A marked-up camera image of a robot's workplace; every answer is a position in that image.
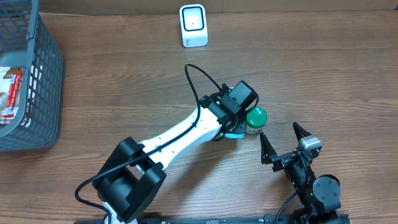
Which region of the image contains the white barcode scanner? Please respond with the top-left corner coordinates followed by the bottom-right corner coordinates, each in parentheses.
top-left (179, 4), bottom-right (208, 48)

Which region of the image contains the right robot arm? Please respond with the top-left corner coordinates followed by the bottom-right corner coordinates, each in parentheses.
top-left (260, 122), bottom-right (343, 223)

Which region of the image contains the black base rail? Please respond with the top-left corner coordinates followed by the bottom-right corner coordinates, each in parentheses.
top-left (74, 215), bottom-right (351, 224)

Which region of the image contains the green lid jar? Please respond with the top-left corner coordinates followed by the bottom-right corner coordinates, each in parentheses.
top-left (246, 106), bottom-right (267, 134)

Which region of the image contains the red snack bar wrapper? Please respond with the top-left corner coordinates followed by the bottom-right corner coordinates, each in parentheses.
top-left (1, 67), bottom-right (23, 124)

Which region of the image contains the grey plastic mesh basket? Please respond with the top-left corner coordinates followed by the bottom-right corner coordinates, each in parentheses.
top-left (1, 0), bottom-right (65, 151)

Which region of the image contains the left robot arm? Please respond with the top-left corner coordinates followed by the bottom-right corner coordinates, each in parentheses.
top-left (93, 80), bottom-right (259, 223)

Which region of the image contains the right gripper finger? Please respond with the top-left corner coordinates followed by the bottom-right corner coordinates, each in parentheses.
top-left (292, 122), bottom-right (312, 142)
top-left (260, 132), bottom-right (277, 164)

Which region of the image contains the light green packet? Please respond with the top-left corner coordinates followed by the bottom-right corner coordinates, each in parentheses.
top-left (224, 133), bottom-right (245, 139)

